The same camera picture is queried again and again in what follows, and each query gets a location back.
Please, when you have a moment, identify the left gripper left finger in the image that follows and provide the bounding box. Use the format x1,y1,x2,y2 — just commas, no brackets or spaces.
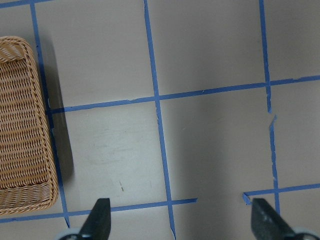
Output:
79,198,111,240

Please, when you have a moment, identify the brown wicker basket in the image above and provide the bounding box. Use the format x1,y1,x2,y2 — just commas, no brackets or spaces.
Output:
0,36,59,216

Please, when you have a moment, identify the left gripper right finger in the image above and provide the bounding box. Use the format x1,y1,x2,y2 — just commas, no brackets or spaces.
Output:
250,198,298,240

